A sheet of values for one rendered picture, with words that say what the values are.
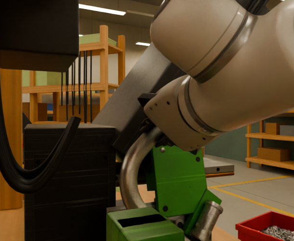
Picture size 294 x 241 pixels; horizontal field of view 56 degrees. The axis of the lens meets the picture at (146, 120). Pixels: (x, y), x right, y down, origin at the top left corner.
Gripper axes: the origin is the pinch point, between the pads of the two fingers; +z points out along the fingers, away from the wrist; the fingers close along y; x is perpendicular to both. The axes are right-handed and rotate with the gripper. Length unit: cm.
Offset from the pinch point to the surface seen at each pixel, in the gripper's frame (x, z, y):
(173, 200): 4.9, 6.6, -12.5
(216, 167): -13.5, 18.5, -21.6
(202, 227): 6.0, 3.3, -18.7
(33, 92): -71, 316, 100
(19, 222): 29, 72, 5
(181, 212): 5.5, 6.7, -15.2
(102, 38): -150, 235, 78
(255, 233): -12, 27, -47
